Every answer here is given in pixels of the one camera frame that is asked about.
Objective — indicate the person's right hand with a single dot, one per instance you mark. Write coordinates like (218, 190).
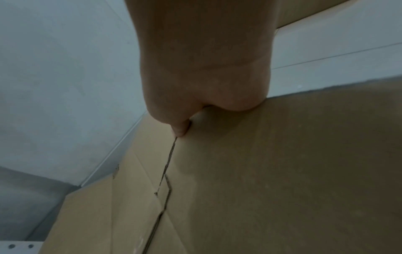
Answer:
(204, 62)

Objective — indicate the green-lined brown cardboard box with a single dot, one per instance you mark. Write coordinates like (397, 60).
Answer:
(282, 173)

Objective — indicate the open brown carton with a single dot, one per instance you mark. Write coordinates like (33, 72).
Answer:
(301, 12)

